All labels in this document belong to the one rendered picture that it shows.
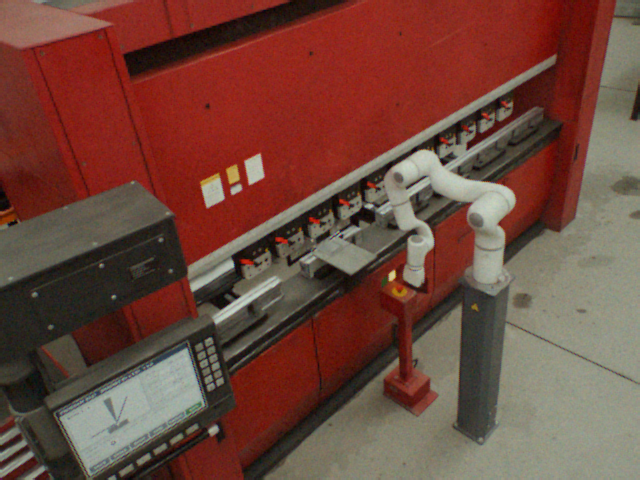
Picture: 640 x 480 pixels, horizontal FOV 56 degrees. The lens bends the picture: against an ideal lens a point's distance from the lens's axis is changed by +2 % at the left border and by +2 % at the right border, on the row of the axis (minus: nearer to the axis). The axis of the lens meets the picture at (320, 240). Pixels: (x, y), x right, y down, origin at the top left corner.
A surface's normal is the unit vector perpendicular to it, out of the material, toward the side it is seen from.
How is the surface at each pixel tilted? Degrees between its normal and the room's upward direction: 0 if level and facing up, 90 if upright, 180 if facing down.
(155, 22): 90
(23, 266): 0
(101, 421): 90
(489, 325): 90
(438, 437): 0
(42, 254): 0
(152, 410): 90
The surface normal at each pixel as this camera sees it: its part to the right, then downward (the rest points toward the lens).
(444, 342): -0.10, -0.82
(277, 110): 0.70, 0.35
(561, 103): -0.71, 0.45
